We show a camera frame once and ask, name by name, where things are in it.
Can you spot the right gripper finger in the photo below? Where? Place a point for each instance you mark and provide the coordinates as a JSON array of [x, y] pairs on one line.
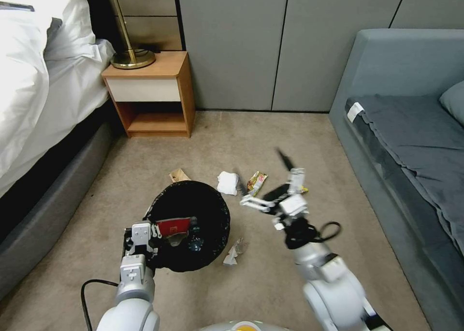
[[255, 202], [296, 180]]

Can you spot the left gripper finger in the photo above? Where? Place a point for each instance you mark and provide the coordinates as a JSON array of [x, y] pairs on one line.
[[128, 236], [156, 229]]

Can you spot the trash bin with black bag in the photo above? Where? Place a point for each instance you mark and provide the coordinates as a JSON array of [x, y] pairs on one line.
[[203, 204]]

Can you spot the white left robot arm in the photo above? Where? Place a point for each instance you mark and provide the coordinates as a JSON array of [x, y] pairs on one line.
[[128, 309]]

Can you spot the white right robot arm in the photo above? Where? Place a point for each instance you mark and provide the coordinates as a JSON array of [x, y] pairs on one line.
[[333, 294]]

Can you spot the red snack packet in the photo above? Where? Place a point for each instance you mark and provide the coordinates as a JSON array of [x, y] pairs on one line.
[[174, 226]]

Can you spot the yellow snack wrapper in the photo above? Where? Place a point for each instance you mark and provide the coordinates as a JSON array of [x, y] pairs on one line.
[[256, 182]]

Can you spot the crumpled white tissue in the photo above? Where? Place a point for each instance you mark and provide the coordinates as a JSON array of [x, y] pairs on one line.
[[227, 183]]

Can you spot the clear plastic bottle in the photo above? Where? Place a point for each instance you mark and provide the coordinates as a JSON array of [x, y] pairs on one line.
[[197, 241]]

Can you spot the crumpled white paper wrapper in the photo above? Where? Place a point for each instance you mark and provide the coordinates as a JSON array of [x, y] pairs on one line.
[[233, 253]]

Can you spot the white fabric label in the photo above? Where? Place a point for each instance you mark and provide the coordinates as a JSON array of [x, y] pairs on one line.
[[355, 112]]

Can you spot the white robot front shell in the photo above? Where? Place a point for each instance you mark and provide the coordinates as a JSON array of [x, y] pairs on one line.
[[235, 325]]

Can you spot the dark grey sofa cover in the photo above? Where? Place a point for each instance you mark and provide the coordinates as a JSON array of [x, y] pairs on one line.
[[417, 142]]

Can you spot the wooden nightstand with white drawer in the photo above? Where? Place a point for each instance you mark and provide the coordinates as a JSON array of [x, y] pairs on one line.
[[152, 88]]

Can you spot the grey-blue sofa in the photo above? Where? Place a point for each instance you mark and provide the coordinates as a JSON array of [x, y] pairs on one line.
[[384, 63]]

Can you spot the white duvet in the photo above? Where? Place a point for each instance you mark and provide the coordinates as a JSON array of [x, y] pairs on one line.
[[40, 92]]

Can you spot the grey-blue pillow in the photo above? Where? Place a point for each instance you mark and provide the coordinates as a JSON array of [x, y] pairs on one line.
[[455, 102]]

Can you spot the brass table lamp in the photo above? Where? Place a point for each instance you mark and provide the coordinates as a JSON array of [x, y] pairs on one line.
[[125, 26]]

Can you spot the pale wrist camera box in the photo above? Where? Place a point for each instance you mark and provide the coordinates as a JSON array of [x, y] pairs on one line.
[[294, 205], [141, 233]]

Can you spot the grey upholstered bed frame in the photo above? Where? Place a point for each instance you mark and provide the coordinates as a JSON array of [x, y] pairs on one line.
[[47, 200]]

